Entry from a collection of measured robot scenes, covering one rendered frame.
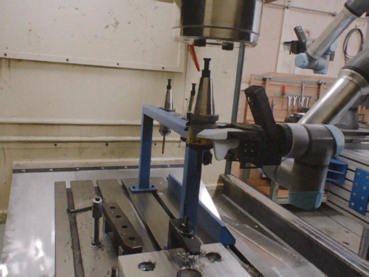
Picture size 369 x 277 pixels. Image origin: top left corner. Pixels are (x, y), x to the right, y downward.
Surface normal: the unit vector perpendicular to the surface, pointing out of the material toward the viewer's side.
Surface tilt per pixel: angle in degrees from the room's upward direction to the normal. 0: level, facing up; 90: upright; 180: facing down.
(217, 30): 90
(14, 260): 24
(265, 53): 90
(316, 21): 90
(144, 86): 90
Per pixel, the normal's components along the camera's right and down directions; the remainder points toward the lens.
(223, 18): 0.07, 0.21
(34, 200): 0.22, -0.80
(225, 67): 0.36, 0.22
